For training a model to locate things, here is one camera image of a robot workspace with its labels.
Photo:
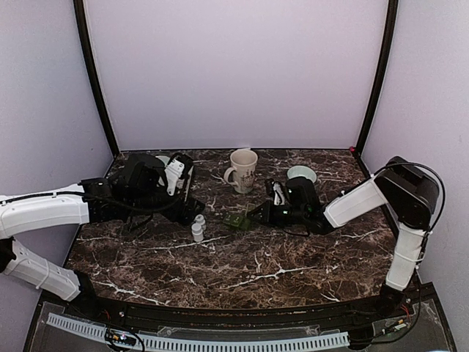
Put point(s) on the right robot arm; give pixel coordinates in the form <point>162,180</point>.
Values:
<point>411,190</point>

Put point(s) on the black frame post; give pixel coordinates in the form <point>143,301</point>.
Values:
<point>379,77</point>
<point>94,81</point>

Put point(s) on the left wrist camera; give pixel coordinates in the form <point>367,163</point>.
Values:
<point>179,172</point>

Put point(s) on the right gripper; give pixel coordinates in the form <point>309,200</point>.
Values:
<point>267,213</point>

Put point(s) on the green weekly pill organizer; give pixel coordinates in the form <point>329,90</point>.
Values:
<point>237,222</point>

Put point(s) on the cream ceramic mug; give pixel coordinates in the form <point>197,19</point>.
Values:
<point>241,172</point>

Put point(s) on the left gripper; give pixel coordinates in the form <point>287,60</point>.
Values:
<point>174,214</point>

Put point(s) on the teal bowl on plate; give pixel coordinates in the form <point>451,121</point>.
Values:
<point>165,159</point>

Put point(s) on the white slotted cable duct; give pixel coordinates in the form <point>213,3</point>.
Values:
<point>179,339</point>

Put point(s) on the right black frame post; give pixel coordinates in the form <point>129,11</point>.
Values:
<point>379,77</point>

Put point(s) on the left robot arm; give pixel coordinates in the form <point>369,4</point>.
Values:
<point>87,202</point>

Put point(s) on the teal bowl right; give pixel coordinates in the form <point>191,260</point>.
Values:
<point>302,171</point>

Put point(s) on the black front rail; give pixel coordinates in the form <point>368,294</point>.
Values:
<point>348,314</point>

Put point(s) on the left black frame post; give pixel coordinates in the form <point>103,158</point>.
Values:
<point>94,81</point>

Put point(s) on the white pill bottle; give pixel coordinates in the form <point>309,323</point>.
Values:
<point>197,232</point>
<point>200,220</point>

